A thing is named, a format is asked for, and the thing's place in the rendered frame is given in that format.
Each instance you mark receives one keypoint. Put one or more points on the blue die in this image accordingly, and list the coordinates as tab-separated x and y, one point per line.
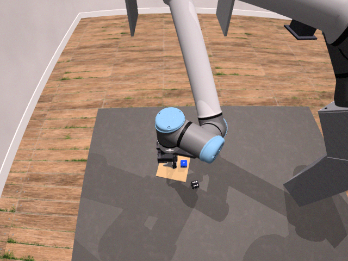
183	163

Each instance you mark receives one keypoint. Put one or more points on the tan flat mat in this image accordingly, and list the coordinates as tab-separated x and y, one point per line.
179	174

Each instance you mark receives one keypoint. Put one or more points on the black die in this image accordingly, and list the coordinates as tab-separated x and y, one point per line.
194	184

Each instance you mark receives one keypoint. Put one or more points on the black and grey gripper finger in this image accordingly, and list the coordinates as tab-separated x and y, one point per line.
171	164

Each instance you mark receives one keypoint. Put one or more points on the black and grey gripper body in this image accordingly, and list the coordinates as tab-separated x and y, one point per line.
165	157

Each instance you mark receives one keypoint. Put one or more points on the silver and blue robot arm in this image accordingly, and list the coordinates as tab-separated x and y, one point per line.
206	141

